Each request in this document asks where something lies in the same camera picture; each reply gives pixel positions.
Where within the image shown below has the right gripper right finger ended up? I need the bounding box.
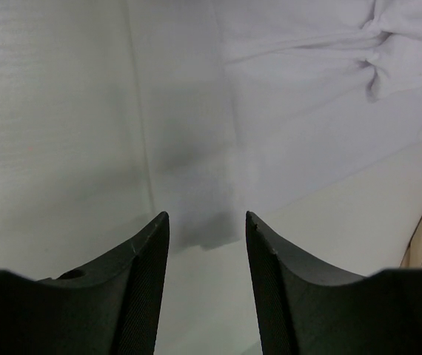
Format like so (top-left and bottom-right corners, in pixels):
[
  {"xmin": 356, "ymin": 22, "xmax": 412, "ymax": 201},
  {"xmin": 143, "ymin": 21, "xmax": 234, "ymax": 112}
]
[{"xmin": 246, "ymin": 212, "xmax": 422, "ymax": 354}]

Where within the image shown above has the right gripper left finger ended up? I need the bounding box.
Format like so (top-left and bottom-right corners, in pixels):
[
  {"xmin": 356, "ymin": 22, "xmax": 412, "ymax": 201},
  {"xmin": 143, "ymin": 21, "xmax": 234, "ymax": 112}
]
[{"xmin": 0, "ymin": 212, "xmax": 170, "ymax": 354}]

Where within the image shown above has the white t shirt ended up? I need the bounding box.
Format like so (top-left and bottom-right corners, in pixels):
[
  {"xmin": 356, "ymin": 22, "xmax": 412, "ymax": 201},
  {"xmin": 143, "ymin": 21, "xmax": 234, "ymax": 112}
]
[{"xmin": 127, "ymin": 1, "xmax": 422, "ymax": 252}]

